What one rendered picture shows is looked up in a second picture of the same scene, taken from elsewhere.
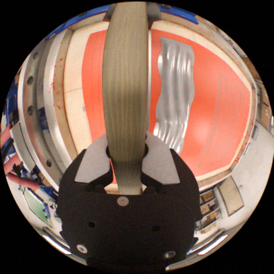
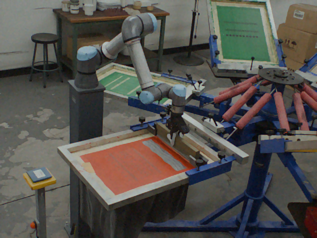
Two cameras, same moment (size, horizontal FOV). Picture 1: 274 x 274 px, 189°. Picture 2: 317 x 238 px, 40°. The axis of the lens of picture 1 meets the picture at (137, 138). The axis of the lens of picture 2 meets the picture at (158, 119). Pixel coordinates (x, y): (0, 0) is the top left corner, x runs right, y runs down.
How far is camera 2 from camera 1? 2.44 m
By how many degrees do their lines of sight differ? 44
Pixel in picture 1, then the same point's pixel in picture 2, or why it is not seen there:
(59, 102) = (198, 147)
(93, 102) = not seen: hidden behind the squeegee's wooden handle
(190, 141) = (151, 153)
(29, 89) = (215, 142)
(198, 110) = (158, 159)
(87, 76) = not seen: hidden behind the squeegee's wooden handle
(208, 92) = (160, 164)
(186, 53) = (176, 166)
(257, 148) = not seen: outside the picture
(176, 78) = (173, 160)
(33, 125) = (206, 136)
